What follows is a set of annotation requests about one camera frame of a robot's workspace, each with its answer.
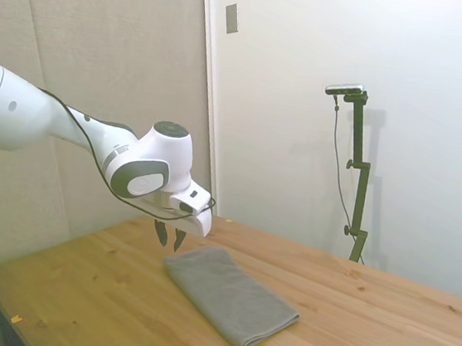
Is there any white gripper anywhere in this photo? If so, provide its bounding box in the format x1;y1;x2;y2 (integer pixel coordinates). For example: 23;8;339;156
122;194;216;258

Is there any grey towel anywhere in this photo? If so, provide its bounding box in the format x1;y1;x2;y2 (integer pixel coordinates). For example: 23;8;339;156
153;239;308;346

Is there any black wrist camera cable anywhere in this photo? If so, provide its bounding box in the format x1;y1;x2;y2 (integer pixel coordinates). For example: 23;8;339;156
26;88;228;225

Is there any white vertical wall trim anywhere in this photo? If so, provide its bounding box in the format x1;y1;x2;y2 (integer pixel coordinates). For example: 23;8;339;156
175;0;243;218

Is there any black camera stand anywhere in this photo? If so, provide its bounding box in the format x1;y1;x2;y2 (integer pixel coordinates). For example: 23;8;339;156
323;89;385;265

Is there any grey wall switch plate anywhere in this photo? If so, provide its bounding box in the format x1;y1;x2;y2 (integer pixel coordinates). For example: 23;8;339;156
222;2;243;37

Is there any grey exterior camera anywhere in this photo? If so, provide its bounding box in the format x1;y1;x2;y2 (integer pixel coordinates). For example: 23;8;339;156
324;79;368;100

